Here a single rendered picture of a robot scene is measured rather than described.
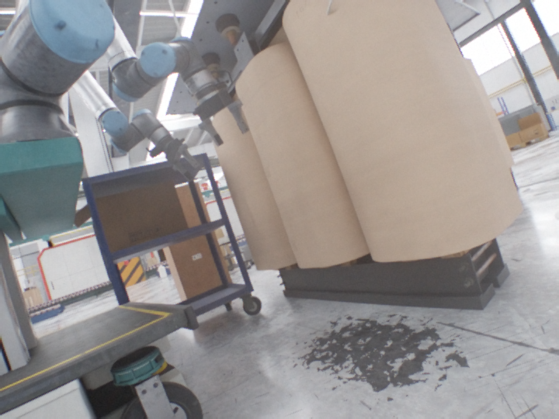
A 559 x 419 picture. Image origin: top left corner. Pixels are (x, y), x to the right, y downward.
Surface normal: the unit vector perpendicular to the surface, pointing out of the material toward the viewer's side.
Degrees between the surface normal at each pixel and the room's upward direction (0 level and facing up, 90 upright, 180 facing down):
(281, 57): 90
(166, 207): 90
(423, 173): 90
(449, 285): 90
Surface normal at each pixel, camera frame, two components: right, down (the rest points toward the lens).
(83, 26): 0.87, -0.25
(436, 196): -0.44, 0.11
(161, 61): -0.15, 0.44
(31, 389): 0.62, -0.26
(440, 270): -0.81, 0.26
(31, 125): 0.49, -0.58
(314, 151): -0.09, -0.03
